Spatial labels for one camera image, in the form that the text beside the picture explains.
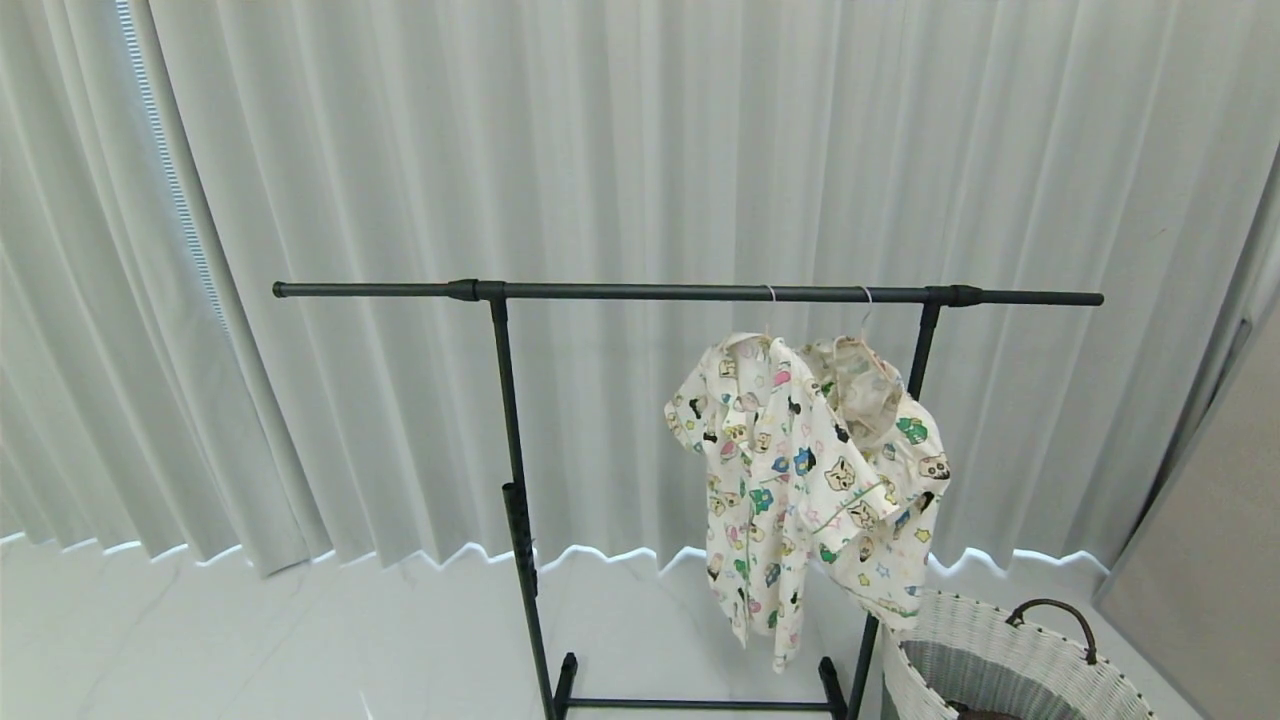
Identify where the cream printed garment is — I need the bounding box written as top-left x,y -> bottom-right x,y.
798,335 -> 951,633

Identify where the black clothes rack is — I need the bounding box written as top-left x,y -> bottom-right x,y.
272,279 -> 1105,720

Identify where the white laundry basket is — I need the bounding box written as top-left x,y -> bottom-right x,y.
880,588 -> 1158,720

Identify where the white curtain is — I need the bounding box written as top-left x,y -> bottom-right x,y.
0,0 -> 1280,579

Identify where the cream printed shirt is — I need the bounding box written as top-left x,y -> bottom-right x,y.
665,333 -> 903,673

